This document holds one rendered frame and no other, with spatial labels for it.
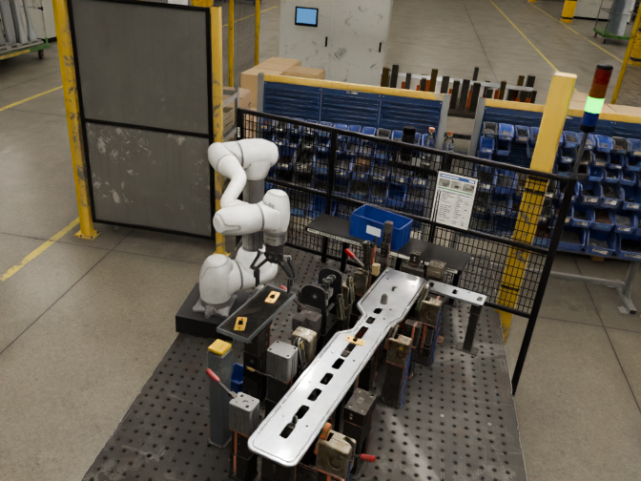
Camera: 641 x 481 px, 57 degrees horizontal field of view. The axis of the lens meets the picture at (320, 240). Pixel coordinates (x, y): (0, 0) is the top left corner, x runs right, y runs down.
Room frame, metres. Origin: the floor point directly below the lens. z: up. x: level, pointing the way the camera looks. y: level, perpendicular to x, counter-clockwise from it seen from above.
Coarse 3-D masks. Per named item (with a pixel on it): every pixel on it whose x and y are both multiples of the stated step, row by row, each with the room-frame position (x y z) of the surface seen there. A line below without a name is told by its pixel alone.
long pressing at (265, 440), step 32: (384, 288) 2.44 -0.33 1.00; (416, 288) 2.47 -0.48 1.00; (384, 320) 2.18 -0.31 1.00; (320, 352) 1.91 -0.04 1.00; (352, 352) 1.93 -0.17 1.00; (320, 384) 1.72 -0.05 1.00; (352, 384) 1.75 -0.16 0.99; (288, 416) 1.54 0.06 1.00; (320, 416) 1.55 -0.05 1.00; (256, 448) 1.39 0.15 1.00; (288, 448) 1.40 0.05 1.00
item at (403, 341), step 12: (396, 336) 2.02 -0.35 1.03; (396, 348) 1.97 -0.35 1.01; (408, 348) 1.96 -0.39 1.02; (396, 360) 1.97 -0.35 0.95; (408, 360) 1.99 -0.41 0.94; (396, 372) 1.97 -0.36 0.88; (384, 384) 1.98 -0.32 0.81; (396, 384) 1.96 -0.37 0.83; (384, 396) 1.99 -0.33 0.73; (396, 396) 1.95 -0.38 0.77; (396, 408) 1.95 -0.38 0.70
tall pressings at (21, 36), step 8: (0, 0) 11.12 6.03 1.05; (8, 0) 11.25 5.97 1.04; (16, 0) 11.49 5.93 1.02; (24, 0) 11.42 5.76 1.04; (0, 8) 11.11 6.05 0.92; (8, 8) 11.21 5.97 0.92; (16, 8) 11.14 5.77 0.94; (24, 8) 11.41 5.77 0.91; (8, 16) 11.16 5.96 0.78; (16, 16) 11.13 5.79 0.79; (8, 24) 11.12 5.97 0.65; (16, 24) 11.40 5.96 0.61; (0, 32) 10.86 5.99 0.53; (8, 32) 11.10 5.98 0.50; (16, 32) 11.39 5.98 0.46; (24, 32) 11.15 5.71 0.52; (32, 32) 11.40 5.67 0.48; (0, 40) 10.82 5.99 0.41; (8, 40) 11.09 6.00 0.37; (16, 40) 11.38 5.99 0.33; (24, 40) 11.12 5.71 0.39; (32, 40) 11.37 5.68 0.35
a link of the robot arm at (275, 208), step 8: (272, 192) 2.02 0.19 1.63; (280, 192) 2.03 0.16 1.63; (264, 200) 2.01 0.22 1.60; (272, 200) 1.99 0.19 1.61; (280, 200) 2.00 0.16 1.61; (288, 200) 2.03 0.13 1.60; (264, 208) 1.98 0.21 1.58; (272, 208) 1.98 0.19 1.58; (280, 208) 1.99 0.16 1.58; (288, 208) 2.02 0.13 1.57; (264, 216) 1.96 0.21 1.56; (272, 216) 1.97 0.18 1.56; (280, 216) 1.99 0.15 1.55; (288, 216) 2.02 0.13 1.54; (264, 224) 1.96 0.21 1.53; (272, 224) 1.97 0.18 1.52; (280, 224) 1.99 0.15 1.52; (272, 232) 1.99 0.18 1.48; (280, 232) 2.00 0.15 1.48
